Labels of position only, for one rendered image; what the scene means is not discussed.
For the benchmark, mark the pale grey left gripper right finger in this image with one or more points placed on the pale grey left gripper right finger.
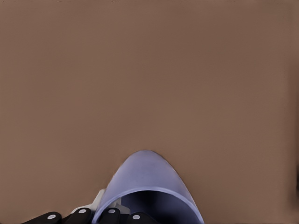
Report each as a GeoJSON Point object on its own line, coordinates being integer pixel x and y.
{"type": "Point", "coordinates": [130, 218]}

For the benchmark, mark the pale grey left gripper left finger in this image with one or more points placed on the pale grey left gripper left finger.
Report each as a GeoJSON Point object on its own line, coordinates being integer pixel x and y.
{"type": "Point", "coordinates": [78, 215]}

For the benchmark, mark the blue cup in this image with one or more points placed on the blue cup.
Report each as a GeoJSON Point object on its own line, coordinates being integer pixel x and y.
{"type": "Point", "coordinates": [149, 172]}

